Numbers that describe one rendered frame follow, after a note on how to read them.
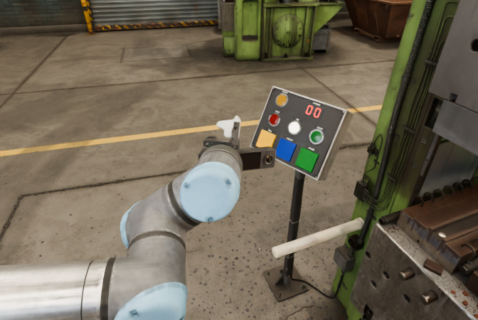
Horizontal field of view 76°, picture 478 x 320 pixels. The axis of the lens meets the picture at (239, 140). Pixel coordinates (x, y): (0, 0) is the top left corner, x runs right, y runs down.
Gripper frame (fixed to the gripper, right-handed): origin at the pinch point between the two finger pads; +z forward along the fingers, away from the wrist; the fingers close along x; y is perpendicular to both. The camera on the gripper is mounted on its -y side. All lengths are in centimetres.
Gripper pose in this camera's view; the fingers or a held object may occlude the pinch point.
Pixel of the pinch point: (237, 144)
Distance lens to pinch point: 83.4
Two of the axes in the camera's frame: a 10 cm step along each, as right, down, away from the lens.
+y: -10.0, -0.7, 0.5
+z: 0.6, -2.2, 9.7
